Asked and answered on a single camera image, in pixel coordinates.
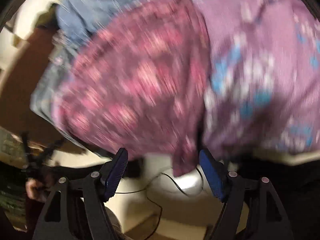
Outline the pink floral patterned garment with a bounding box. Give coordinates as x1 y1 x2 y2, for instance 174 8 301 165
52 0 210 177

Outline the brown wooden headboard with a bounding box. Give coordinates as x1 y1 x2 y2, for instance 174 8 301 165
0 27 63 145

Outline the grey floral bed sheet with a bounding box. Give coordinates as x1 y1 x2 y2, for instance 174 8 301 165
30 47 83 123

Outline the purple floral blanket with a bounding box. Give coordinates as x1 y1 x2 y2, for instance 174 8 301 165
193 0 319 158

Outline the dark green folded cloth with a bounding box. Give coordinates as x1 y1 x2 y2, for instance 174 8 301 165
34 3 59 29

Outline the blue plaid quilt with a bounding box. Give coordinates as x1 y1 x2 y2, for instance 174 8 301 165
56 0 135 49

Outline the black cable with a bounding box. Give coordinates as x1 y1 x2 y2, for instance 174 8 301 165
113 166 208 240

